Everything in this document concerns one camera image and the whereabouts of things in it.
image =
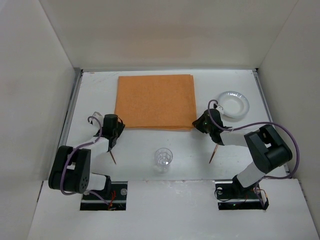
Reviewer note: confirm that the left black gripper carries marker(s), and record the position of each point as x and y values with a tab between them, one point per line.
112	141

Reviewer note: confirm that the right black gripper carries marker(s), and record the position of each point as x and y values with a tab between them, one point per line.
217	139

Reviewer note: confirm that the white paper plate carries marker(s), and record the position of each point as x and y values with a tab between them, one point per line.
235	105

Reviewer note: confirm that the orange cloth napkin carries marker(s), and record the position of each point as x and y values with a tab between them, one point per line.
162	102

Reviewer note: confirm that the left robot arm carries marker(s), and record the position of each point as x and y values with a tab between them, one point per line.
71	170

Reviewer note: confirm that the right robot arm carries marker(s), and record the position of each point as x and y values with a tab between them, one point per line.
267	148

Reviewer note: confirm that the copper spoon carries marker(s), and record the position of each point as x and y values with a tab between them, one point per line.
213	153

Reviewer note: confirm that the clear plastic cup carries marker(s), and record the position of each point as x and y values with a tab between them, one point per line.
163	158

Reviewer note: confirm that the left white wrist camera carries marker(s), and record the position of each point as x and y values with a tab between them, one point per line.
96	119

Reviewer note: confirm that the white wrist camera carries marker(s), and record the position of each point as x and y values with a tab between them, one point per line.
96	119
219	107

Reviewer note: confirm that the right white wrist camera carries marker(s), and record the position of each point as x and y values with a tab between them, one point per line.
219	107

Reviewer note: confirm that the left aluminium table rail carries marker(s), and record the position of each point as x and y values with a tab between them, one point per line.
69	113

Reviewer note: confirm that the aluminium table rail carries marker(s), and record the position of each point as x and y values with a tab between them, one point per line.
258	82
69	113

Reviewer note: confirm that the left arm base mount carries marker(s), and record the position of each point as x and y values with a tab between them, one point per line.
114	199

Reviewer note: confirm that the right aluminium table rail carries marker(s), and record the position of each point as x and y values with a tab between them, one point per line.
258	82

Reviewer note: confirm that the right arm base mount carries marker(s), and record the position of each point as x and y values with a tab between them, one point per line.
254	198

